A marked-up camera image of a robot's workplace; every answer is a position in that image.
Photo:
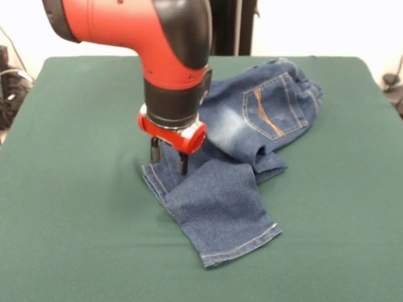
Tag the blue denim jeans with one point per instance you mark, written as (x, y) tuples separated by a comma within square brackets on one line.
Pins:
[(236, 188)]

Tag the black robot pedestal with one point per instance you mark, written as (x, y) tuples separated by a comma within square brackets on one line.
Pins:
[(233, 28)]

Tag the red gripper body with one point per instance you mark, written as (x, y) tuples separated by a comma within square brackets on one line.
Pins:
[(176, 136)]

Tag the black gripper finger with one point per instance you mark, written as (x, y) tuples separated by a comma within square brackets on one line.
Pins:
[(154, 151), (182, 163)]

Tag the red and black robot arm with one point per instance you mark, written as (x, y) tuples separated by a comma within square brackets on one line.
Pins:
[(151, 37)]

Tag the black wheeled stand base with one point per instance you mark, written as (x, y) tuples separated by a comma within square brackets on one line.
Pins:
[(397, 100), (12, 94)]

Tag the dark green table cloth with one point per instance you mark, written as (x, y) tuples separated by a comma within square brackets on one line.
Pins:
[(94, 236)]

